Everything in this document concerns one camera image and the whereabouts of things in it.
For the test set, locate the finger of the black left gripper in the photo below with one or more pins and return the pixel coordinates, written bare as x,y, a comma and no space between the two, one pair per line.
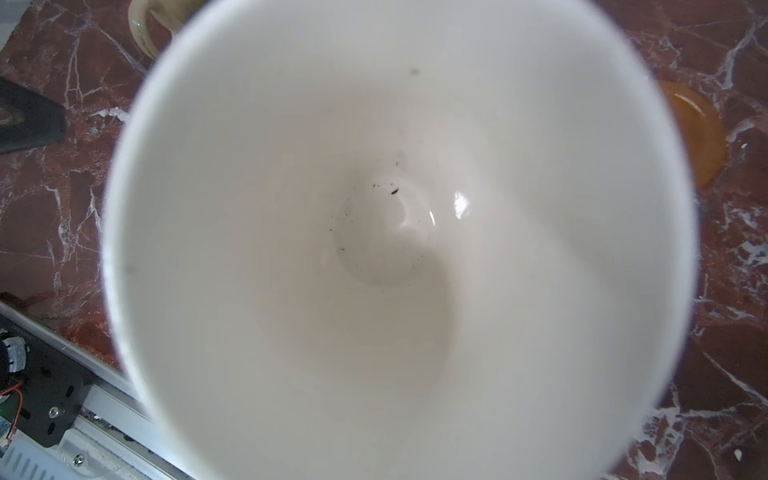
35,120

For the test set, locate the beige glazed ceramic mug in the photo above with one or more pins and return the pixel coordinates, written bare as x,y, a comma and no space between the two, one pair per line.
147,17

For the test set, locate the white light-blue mug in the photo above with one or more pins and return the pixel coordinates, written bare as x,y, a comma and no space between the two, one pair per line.
399,240

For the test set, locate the round wooden coaster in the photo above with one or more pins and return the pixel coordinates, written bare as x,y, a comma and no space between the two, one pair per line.
701,129

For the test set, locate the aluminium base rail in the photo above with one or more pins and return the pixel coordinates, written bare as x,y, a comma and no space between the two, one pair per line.
67,415

